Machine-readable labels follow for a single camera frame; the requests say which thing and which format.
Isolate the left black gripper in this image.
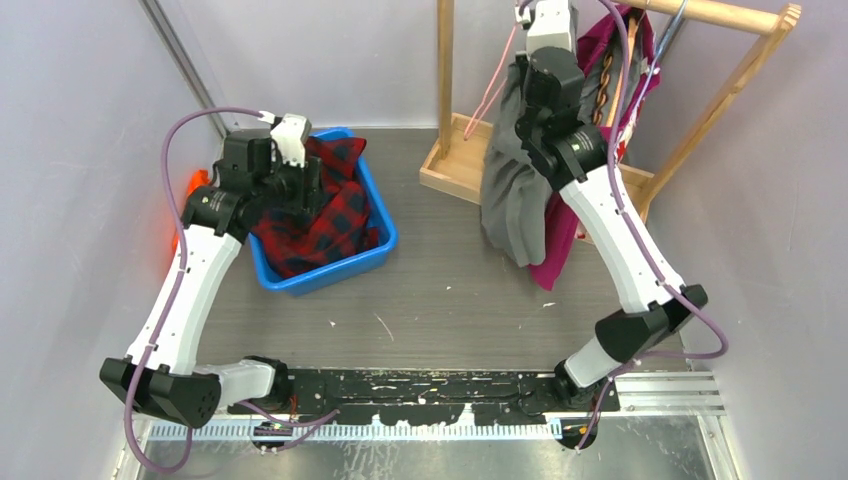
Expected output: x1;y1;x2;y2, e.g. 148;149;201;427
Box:
254;148;326;216

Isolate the floral white red garment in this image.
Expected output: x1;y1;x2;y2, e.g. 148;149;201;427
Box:
576;66;657;243

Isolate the pink wire hanger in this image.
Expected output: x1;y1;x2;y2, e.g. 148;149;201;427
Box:
463;0;532;141

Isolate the wooden hanger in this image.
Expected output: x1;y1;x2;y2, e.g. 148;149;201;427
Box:
591;38;625;127

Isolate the red plaid skirt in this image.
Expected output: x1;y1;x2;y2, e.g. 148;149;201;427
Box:
252;137;379;279

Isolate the grey garment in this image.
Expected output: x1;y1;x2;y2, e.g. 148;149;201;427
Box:
480;63;552;267

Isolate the magenta garment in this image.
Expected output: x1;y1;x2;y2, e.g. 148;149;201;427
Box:
530;5;661;291

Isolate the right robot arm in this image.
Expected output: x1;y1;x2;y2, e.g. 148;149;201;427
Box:
515;46;707;411

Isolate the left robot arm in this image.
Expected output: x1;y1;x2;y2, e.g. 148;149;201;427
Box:
99;127;323;429

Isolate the orange cloth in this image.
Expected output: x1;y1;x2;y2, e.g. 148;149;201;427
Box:
172;169;217;256

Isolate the wooden clothes rack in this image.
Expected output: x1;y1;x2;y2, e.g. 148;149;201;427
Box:
419;0;803;245

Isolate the blue plastic bin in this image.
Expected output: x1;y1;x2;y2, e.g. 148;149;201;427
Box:
249;127;398;296

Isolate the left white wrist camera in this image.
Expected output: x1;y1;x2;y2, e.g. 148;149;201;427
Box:
259;111;312;169

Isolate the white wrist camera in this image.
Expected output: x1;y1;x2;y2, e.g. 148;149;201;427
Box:
514;0;579;55
259;111;312;169

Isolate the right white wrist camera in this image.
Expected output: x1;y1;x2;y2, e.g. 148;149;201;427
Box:
514;0;579;55

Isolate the blue wire hanger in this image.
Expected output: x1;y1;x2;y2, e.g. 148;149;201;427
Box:
647;0;689;78

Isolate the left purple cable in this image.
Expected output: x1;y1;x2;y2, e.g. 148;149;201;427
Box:
123;107;342;475

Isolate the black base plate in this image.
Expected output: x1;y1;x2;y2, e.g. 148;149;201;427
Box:
227;368;621;448

